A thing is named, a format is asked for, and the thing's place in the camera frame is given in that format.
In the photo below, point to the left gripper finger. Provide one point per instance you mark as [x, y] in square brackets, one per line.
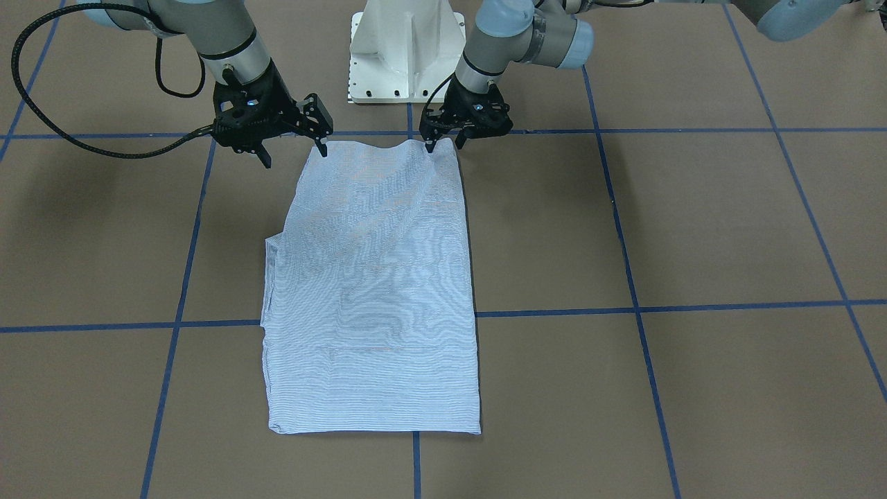
[464, 134]
[430, 138]

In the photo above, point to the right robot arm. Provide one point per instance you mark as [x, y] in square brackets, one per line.
[221, 32]

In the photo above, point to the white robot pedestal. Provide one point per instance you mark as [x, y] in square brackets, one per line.
[402, 50]

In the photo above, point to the light blue striped shirt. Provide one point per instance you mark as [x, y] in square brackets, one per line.
[368, 304]

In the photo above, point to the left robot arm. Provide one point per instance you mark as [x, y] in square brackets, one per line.
[635, 67]

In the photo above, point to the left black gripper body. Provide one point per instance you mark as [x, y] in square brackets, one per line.
[452, 95]

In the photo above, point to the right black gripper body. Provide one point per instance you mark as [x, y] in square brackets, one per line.
[278, 95]

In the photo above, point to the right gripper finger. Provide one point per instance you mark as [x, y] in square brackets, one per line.
[316, 122]

